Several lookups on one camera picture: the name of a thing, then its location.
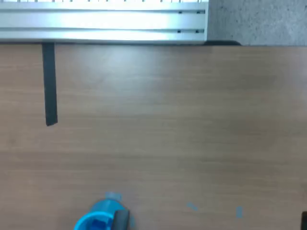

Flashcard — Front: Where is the black tape strip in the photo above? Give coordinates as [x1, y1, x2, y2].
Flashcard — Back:
[42, 42, 59, 127]

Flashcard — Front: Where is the blue plastic cup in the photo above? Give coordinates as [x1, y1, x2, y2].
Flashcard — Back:
[73, 198, 131, 230]

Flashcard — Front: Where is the aluminium robot base platform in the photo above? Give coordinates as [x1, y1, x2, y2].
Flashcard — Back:
[0, 0, 209, 46]

